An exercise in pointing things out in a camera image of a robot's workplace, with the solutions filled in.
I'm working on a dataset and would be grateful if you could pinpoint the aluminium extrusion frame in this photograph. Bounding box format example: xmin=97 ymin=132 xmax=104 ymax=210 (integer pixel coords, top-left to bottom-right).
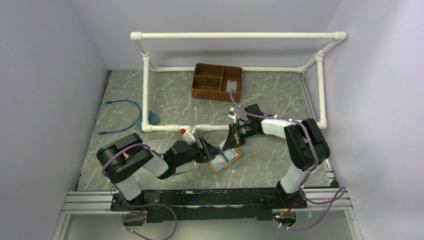
xmin=52 ymin=188 xmax=364 ymax=240

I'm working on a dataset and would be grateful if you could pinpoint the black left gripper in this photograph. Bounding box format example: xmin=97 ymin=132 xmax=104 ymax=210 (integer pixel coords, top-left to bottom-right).
xmin=175 ymin=135 xmax=223 ymax=168

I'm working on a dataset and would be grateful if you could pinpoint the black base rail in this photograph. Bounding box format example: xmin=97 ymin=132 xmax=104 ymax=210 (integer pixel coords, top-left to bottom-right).
xmin=110 ymin=187 xmax=307 ymax=223

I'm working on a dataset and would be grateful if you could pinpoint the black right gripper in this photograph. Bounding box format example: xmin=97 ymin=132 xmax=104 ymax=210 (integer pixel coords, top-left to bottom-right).
xmin=222 ymin=122 xmax=258 ymax=151

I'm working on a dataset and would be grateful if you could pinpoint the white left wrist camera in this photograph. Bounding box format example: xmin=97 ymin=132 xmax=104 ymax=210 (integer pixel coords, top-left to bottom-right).
xmin=180 ymin=125 xmax=197 ymax=144

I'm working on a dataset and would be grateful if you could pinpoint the blue credit cards stack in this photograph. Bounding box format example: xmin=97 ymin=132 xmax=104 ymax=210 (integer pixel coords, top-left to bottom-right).
xmin=209 ymin=150 xmax=241 ymax=174

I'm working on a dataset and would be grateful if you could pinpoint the grey blue credit card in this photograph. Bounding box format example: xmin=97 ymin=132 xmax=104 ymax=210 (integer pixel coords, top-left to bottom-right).
xmin=226 ymin=80 xmax=238 ymax=93

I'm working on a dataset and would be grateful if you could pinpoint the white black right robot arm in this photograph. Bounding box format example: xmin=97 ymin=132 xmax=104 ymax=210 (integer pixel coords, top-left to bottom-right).
xmin=221 ymin=103 xmax=331 ymax=208

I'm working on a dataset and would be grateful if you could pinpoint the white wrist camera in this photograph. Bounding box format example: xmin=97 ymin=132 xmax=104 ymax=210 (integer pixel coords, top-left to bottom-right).
xmin=180 ymin=125 xmax=197 ymax=144
xmin=227 ymin=107 xmax=238 ymax=123

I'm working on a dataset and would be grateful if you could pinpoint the white PVC pipe frame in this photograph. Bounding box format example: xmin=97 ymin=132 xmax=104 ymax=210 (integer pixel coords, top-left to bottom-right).
xmin=130 ymin=31 xmax=348 ymax=133

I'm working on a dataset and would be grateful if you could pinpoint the teal blue pouch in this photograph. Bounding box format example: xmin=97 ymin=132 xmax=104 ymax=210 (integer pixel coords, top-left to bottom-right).
xmin=133 ymin=110 xmax=160 ymax=133

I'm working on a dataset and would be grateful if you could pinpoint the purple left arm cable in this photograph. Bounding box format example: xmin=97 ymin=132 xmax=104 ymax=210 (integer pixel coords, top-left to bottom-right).
xmin=101 ymin=143 xmax=165 ymax=176

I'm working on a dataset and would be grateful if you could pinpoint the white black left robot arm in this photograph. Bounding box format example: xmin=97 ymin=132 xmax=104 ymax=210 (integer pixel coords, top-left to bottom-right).
xmin=96 ymin=133 xmax=221 ymax=210

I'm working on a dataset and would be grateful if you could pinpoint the brown woven wicker basket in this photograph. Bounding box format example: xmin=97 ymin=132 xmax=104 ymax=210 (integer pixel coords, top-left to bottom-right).
xmin=191 ymin=63 xmax=244 ymax=103

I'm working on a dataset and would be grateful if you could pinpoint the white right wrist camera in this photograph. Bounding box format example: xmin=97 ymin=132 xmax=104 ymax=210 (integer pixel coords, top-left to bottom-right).
xmin=227 ymin=107 xmax=238 ymax=123

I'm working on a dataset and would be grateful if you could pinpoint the orange card holder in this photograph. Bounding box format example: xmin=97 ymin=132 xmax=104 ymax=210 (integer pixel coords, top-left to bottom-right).
xmin=205 ymin=147 xmax=243 ymax=176

